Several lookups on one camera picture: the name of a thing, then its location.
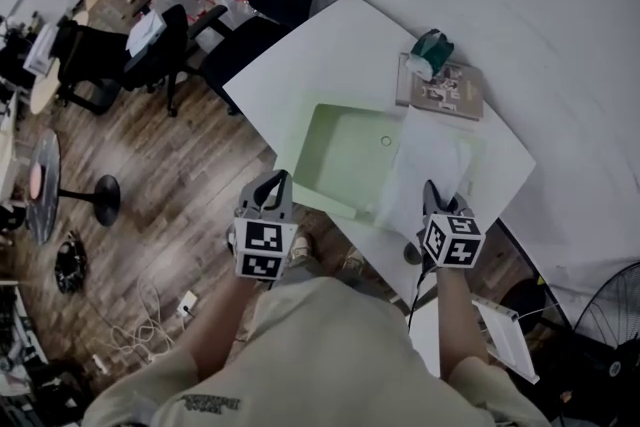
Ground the black floor fan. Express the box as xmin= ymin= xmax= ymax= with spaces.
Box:
xmin=568 ymin=259 xmax=640 ymax=417

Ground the person's beige shirt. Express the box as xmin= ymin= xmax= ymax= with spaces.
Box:
xmin=81 ymin=275 xmax=552 ymax=427

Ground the black low-back office chair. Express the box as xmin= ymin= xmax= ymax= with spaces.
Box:
xmin=51 ymin=3 xmax=190 ymax=117

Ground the green and white tape dispenser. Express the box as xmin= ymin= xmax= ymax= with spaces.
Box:
xmin=404 ymin=28 xmax=456 ymax=80

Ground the round glass table black base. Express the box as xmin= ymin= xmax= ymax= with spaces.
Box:
xmin=24 ymin=129 xmax=122 ymax=247

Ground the black patterned floor object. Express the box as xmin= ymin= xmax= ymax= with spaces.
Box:
xmin=54 ymin=236 xmax=88 ymax=295

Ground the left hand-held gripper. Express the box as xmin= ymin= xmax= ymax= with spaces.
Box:
xmin=229 ymin=169 xmax=300 ymax=284

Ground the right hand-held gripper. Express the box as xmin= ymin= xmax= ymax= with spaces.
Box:
xmin=416 ymin=178 xmax=488 ymax=271

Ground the brown book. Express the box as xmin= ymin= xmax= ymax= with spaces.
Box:
xmin=395 ymin=52 xmax=486 ymax=122

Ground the person's right forearm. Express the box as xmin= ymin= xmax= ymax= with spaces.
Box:
xmin=436 ymin=264 xmax=492 ymax=380

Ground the white table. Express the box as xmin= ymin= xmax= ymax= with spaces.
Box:
xmin=221 ymin=0 xmax=538 ymax=307

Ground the white power strip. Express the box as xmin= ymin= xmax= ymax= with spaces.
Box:
xmin=175 ymin=289 xmax=199 ymax=319

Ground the white cable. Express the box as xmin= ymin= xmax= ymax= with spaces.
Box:
xmin=93 ymin=273 xmax=192 ymax=367

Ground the person's left forearm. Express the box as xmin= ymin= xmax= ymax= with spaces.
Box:
xmin=188 ymin=271 xmax=272 ymax=385

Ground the person's beige shoe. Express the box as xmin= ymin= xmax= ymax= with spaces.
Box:
xmin=344 ymin=246 xmax=367 ymax=272
xmin=291 ymin=234 xmax=317 ymax=262

